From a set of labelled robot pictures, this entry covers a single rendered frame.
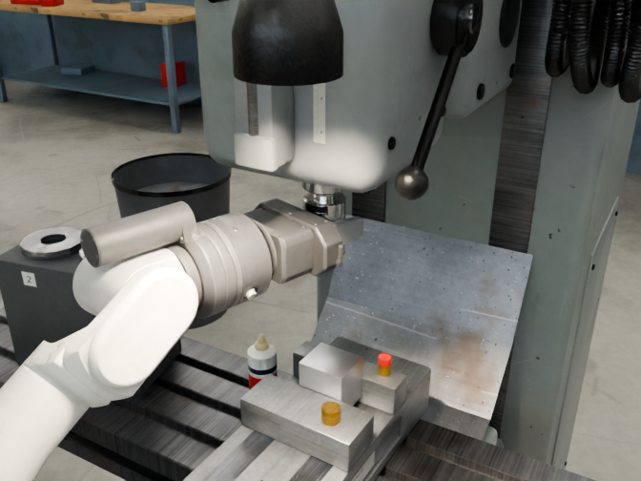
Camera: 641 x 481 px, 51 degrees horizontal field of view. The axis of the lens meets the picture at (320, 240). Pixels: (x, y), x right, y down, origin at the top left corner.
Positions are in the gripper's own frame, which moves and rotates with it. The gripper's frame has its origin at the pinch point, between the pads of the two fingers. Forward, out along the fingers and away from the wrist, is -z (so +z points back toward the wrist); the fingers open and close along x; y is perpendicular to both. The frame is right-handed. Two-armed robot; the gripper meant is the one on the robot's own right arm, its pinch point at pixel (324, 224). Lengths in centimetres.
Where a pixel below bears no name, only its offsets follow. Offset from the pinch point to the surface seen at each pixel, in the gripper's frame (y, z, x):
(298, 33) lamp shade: -24.0, 19.7, -18.2
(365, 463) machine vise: 27.2, 1.2, -8.9
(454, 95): -13.6, -12.5, -6.7
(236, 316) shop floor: 122, -98, 157
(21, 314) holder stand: 22, 21, 42
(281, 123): -14.3, 10.3, -5.3
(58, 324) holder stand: 22.2, 17.6, 36.4
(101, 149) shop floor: 122, -165, 414
